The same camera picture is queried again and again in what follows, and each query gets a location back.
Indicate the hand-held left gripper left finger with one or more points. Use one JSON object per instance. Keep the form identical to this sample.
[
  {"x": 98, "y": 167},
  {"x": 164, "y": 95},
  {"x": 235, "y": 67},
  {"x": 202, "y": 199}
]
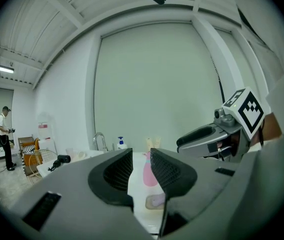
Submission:
[{"x": 114, "y": 176}]

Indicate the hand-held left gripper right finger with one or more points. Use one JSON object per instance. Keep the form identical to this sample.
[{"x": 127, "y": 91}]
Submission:
[{"x": 172, "y": 176}]

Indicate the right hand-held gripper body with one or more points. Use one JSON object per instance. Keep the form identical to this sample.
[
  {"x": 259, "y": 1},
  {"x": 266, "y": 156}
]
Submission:
[{"x": 249, "y": 111}]

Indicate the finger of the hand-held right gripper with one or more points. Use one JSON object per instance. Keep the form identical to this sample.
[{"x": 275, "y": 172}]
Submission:
[{"x": 197, "y": 135}]

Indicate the purple bar of soap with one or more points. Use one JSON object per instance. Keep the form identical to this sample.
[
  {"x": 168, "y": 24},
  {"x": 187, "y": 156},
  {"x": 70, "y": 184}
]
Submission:
[{"x": 157, "y": 200}]

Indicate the person's right forearm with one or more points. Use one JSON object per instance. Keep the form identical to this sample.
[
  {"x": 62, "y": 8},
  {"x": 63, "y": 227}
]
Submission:
[{"x": 272, "y": 129}]

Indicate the beige soap dish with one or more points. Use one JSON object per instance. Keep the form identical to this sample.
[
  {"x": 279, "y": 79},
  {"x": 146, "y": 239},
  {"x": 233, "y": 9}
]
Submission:
[{"x": 150, "y": 206}]

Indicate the person's right hand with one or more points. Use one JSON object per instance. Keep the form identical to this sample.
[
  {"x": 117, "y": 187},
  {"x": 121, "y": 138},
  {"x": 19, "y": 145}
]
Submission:
[{"x": 235, "y": 144}]

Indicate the pink bottle with teal cap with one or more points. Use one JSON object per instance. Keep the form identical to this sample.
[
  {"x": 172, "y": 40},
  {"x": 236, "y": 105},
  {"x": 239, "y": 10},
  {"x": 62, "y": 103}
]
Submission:
[{"x": 148, "y": 175}]

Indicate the white bottle with blue pump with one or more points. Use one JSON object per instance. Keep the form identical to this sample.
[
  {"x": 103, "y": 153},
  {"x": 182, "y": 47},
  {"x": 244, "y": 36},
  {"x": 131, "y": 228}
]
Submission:
[{"x": 122, "y": 144}]

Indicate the beige tube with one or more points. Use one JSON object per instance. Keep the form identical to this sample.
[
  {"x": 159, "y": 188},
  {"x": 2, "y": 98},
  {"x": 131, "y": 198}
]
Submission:
[
  {"x": 148, "y": 143},
  {"x": 157, "y": 142}
]

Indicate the chrome faucet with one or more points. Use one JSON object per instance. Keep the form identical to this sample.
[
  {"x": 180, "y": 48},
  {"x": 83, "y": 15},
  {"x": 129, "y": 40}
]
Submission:
[{"x": 100, "y": 140}]

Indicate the white plastic cup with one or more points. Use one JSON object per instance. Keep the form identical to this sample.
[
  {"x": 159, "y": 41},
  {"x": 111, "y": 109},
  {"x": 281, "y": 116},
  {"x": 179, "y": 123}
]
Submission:
[{"x": 81, "y": 154}]

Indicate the black handheld device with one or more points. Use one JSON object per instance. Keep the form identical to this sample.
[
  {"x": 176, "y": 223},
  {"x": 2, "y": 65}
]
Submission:
[{"x": 61, "y": 159}]

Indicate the person's white shirt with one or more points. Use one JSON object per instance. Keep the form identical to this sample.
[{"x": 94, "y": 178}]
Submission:
[{"x": 279, "y": 174}]

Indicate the white board with red label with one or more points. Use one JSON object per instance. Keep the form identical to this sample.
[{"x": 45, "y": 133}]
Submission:
[{"x": 43, "y": 125}]

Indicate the orange wooden cart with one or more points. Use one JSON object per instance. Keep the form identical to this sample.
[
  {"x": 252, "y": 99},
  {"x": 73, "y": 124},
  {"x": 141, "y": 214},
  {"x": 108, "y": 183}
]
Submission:
[{"x": 29, "y": 154}]

